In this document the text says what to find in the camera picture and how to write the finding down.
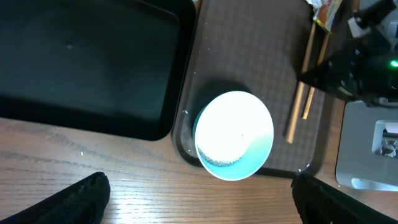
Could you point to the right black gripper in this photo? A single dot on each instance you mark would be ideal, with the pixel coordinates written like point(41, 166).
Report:
point(357, 75)

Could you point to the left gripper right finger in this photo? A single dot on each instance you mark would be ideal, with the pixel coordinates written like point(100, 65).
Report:
point(319, 203)

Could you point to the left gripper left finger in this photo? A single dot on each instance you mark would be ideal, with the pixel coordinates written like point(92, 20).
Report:
point(83, 202)

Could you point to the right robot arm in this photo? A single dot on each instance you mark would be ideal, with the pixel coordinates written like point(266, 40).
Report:
point(369, 37)

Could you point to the grey dishwasher rack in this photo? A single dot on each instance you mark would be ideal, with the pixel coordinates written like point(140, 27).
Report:
point(367, 157)

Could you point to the yellow green snack wrapper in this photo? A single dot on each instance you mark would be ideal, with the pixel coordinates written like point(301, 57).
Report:
point(324, 15)

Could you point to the crumpled white tissue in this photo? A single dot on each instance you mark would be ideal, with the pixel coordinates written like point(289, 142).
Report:
point(315, 3)

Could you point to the brown serving tray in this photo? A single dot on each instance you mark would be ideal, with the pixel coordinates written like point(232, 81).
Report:
point(255, 46)

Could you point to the light blue rice bowl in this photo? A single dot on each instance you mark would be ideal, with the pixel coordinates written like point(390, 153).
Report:
point(233, 135)

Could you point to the black plastic tray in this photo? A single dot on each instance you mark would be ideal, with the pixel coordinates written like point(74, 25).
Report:
point(108, 66)

